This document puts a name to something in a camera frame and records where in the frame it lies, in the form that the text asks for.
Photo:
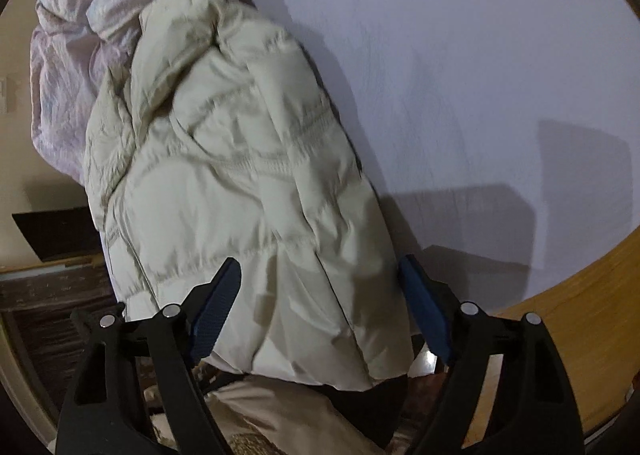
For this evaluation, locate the beige pants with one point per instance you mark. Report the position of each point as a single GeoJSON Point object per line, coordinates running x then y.
{"type": "Point", "coordinates": [280, 415]}

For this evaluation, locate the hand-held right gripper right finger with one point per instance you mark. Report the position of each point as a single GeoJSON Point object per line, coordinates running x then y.
{"type": "Point", "coordinates": [425, 307]}

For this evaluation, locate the wooden bed frame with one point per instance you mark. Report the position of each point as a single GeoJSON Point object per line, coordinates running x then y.
{"type": "Point", "coordinates": [565, 335]}

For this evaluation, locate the pale pink crumpled blanket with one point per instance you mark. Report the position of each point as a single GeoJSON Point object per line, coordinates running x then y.
{"type": "Point", "coordinates": [75, 50]}

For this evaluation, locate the dark wooden cabinet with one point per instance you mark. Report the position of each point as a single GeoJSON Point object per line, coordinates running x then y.
{"type": "Point", "coordinates": [55, 275]}

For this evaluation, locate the white wall switch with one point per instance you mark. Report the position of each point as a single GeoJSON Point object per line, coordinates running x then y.
{"type": "Point", "coordinates": [7, 94]}

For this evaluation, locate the cream puffer jacket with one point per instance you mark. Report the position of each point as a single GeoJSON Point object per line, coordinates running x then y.
{"type": "Point", "coordinates": [240, 195]}

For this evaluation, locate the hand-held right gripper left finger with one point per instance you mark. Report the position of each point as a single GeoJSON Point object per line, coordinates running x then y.
{"type": "Point", "coordinates": [216, 307]}

